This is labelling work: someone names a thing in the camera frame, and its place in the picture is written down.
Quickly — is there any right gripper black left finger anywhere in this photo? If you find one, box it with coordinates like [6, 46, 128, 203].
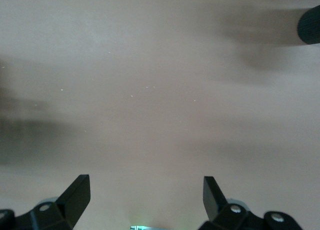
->
[0, 174, 91, 230]

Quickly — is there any black ribbed cylinder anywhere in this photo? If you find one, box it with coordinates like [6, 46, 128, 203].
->
[296, 5, 320, 45]

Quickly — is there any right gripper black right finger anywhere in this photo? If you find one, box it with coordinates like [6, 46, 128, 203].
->
[197, 175, 304, 230]

